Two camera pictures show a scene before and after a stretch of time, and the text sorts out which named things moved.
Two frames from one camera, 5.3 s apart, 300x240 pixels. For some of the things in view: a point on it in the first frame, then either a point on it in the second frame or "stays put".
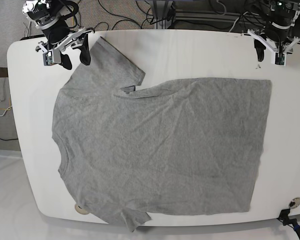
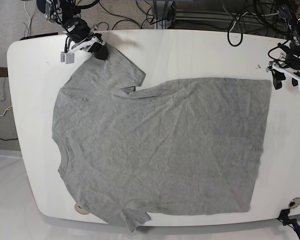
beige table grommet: (79, 209) stays put
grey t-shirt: (182, 147) stays put
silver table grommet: (295, 202) stays put
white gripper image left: (70, 40) -> (100, 51)
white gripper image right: (295, 40) -> (279, 74)
